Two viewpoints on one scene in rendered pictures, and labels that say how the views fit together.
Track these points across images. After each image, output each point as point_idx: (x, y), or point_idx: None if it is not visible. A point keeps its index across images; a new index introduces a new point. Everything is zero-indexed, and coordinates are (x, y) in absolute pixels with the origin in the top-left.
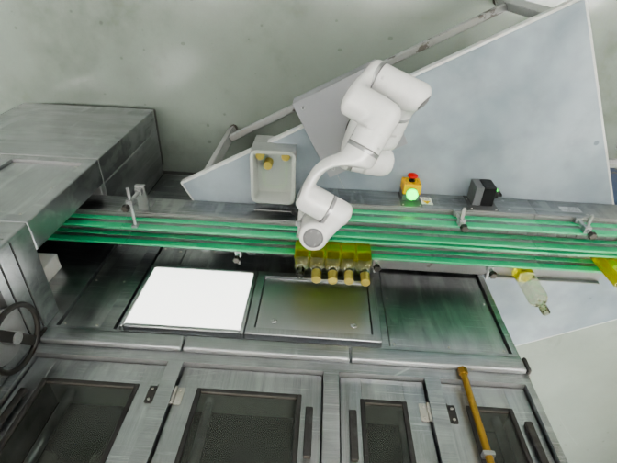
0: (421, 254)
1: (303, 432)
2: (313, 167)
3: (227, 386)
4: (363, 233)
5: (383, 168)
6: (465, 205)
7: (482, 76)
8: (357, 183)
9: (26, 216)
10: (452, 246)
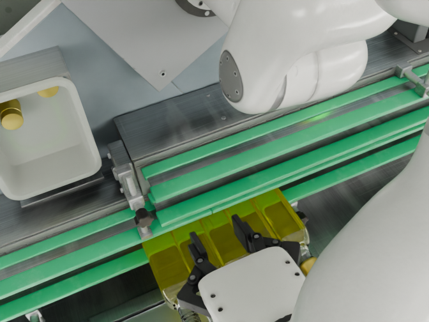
0: (353, 157)
1: None
2: (338, 305)
3: None
4: (262, 174)
5: (352, 78)
6: (405, 47)
7: None
8: (206, 74)
9: None
10: (409, 131)
